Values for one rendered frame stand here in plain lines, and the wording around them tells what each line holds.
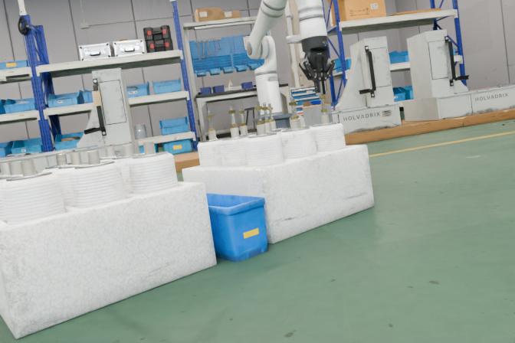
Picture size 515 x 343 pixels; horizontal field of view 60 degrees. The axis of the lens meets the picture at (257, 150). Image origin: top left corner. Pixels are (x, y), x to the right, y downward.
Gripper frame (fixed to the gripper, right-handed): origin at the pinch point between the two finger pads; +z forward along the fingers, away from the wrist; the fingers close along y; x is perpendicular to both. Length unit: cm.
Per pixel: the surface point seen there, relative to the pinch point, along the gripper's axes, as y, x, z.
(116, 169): -64, -4, 12
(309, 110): 13.7, 19.1, 5.9
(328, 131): -3.2, -3.7, 12.3
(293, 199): -22.9, -7.9, 26.8
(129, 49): 148, 456, -103
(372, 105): 199, 134, 9
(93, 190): -69, -4, 15
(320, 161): -11.9, -7.8, 19.2
